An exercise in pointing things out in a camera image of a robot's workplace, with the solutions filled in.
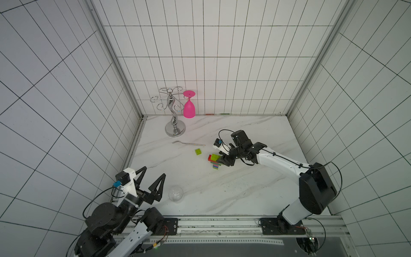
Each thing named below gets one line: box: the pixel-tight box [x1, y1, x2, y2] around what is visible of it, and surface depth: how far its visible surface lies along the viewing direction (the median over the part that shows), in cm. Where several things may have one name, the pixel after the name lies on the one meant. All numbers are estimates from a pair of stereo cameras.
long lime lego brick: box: [210, 153, 221, 162], surface depth 87 cm
